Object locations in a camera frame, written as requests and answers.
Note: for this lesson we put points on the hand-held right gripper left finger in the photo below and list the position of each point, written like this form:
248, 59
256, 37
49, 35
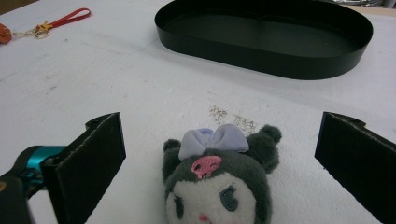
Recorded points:
87, 165

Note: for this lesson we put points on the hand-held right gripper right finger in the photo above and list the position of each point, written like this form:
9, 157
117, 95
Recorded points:
358, 158

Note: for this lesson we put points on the black oval tray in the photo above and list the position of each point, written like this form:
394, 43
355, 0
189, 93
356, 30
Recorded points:
264, 40

